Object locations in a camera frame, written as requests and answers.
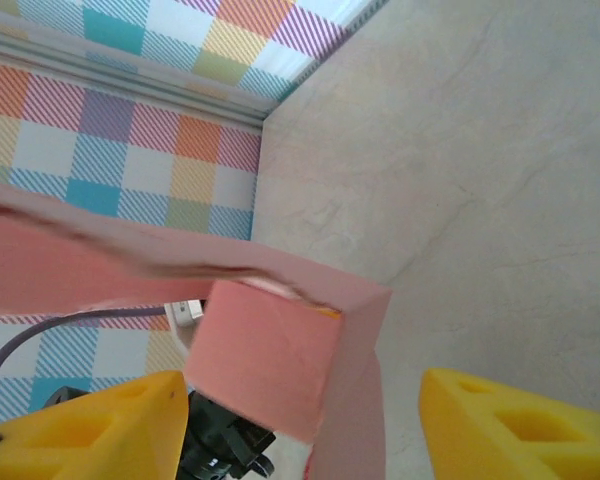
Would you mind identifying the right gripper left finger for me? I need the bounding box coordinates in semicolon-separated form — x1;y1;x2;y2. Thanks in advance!
0;369;190;480

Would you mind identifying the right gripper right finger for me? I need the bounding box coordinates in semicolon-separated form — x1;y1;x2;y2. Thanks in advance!
419;367;600;480

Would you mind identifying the pink paper box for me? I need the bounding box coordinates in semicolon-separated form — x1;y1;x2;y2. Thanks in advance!
0;179;394;480

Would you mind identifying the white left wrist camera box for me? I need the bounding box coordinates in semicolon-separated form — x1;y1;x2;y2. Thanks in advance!
163;298;207;364

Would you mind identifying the aluminium left corner post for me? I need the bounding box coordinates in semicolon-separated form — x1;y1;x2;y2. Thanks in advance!
0;27;282;130

